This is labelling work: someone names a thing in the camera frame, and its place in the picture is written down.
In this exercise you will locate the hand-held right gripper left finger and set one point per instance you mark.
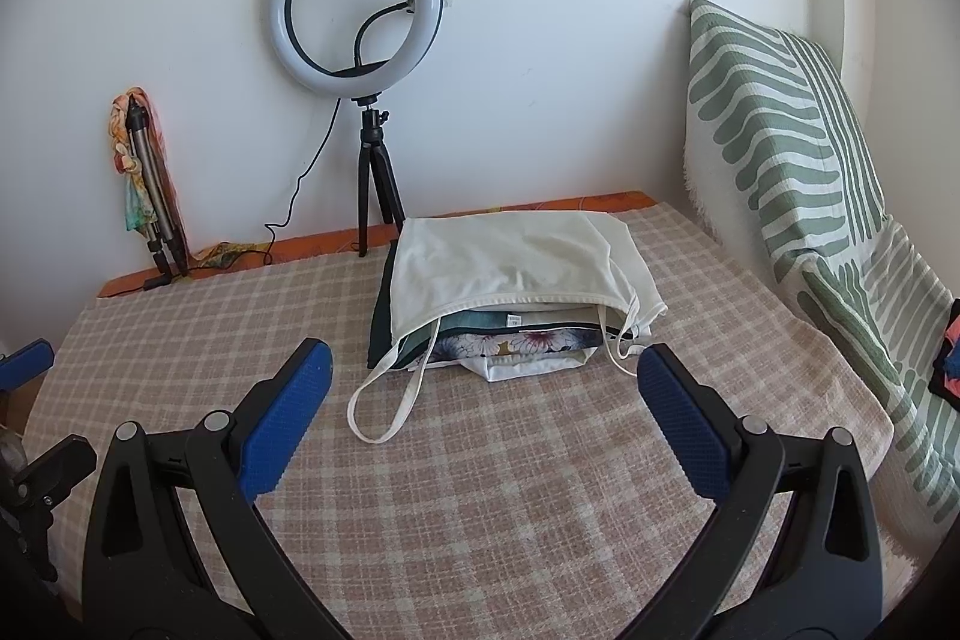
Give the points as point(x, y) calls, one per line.
point(292, 407)

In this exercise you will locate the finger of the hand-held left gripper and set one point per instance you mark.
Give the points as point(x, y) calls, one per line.
point(26, 361)
point(56, 475)

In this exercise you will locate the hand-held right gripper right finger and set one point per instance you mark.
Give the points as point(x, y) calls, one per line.
point(682, 430)

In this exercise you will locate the white folded garment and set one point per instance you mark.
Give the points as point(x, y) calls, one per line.
point(532, 368)

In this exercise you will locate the orange bed sheet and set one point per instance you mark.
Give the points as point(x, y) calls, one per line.
point(315, 246)

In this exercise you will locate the yellow patterned cloth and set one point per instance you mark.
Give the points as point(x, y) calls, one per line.
point(225, 254)

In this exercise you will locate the floral folded garment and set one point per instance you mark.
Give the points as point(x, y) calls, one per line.
point(525, 344)

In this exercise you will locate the folded silver tripod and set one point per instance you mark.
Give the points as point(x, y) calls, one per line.
point(154, 190)

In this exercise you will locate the pink plaid blanket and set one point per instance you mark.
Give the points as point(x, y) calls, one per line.
point(487, 520)

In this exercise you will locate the colourful scarf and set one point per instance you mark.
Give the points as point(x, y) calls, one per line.
point(127, 160)

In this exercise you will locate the green patterned white cushion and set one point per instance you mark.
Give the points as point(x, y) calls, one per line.
point(900, 340)
point(772, 108)

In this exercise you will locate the small colourful cloth pile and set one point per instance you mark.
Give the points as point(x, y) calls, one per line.
point(951, 355)

